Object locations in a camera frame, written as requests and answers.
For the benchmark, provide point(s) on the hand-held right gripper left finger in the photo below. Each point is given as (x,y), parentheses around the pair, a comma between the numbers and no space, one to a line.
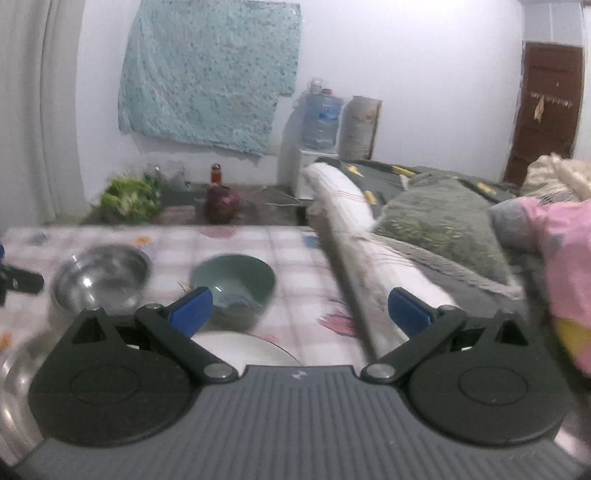
(191,310)

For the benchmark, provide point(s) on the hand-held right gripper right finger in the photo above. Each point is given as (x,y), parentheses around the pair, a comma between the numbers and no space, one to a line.
(408,312)

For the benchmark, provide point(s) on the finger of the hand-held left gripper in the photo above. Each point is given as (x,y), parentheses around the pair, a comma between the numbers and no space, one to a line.
(25,279)

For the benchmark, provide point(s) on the green ceramic bowl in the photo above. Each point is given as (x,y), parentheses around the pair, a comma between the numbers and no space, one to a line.
(240,277)

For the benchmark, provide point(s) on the white printed plate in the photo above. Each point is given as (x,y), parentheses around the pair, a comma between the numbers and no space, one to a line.
(249,350)

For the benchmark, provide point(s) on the wide-rim steel basin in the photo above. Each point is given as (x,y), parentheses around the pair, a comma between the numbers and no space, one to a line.
(101,277)

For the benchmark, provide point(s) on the green patterned pillow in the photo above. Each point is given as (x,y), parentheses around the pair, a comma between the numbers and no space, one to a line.
(438,221)

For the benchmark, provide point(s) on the large steel bowl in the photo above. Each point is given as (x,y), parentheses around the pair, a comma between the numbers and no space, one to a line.
(18,392)

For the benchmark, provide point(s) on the white rolled quilt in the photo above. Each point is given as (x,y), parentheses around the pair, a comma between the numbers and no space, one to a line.
(351,207)

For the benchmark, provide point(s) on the dark low table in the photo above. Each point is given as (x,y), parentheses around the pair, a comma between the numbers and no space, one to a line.
(268,207)

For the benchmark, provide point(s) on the green leafy lettuce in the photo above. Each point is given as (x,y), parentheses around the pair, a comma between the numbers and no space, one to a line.
(129,198)

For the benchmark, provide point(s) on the clear plastic bag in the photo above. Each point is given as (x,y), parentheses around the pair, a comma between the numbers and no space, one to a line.
(171,177)

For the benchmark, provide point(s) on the blue-grey pillow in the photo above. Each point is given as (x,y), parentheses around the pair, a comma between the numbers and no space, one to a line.
(512,224)

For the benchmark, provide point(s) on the small red bottle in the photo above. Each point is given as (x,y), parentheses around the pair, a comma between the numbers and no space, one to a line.
(215,175)

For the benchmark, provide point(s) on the grey blanket with yellow print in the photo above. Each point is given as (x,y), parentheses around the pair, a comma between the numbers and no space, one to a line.
(383,177)

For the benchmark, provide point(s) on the pink blanket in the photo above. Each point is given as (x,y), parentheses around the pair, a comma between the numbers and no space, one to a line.
(568,258)

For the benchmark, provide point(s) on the white water dispenser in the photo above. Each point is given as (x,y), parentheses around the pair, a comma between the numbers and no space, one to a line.
(291,170)

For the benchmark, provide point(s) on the beige cylindrical container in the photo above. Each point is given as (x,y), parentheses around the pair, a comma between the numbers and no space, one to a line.
(360,127)

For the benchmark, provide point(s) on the cream cloth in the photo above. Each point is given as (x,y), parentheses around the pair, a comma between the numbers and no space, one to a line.
(558,175)

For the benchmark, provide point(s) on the blue water bottle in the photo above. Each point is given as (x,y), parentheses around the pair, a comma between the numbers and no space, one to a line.
(321,120)

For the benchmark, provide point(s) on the brown wooden door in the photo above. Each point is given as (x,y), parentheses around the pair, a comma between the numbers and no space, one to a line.
(549,143)

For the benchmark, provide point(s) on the yellow hanging item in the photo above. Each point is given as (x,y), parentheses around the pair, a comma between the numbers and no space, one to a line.
(539,111)

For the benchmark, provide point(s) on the door hook rack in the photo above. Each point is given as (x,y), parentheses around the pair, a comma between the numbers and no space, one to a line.
(554,98)

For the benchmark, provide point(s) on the teal patterned wall cloth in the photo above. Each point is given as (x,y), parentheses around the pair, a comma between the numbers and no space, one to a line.
(203,78)

